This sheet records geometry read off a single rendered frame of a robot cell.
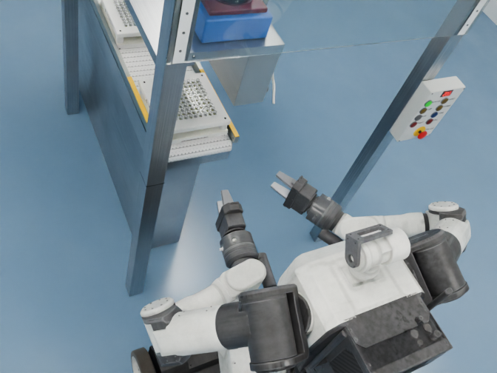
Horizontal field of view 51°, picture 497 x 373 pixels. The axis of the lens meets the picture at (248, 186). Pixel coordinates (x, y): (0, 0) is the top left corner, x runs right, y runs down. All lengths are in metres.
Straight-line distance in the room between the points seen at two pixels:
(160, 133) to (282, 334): 0.73
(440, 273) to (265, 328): 0.44
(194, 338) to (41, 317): 1.33
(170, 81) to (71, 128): 1.59
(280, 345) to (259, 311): 0.07
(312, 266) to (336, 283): 0.06
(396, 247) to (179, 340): 0.47
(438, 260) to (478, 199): 2.25
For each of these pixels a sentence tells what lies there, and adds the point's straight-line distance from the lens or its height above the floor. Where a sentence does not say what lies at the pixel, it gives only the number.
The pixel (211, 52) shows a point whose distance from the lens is 1.33.
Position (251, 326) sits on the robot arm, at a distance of 1.00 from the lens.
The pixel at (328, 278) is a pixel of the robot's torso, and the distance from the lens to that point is 1.07.
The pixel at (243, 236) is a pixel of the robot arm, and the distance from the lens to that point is 1.35.
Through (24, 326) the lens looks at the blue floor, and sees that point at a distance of 2.33.
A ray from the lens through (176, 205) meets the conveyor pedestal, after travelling 2.23.
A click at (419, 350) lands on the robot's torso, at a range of 1.10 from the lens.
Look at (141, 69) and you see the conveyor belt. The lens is 2.00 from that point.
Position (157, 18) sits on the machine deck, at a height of 1.28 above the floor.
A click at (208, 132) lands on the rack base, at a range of 1.78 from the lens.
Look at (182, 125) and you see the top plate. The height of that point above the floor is 0.91.
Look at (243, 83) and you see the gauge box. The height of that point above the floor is 1.14.
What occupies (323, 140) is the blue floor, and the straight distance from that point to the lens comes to 3.19.
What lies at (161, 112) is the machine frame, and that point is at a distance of 1.43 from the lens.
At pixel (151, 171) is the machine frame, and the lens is 1.62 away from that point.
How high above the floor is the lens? 2.14
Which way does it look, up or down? 50 degrees down
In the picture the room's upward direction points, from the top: 22 degrees clockwise
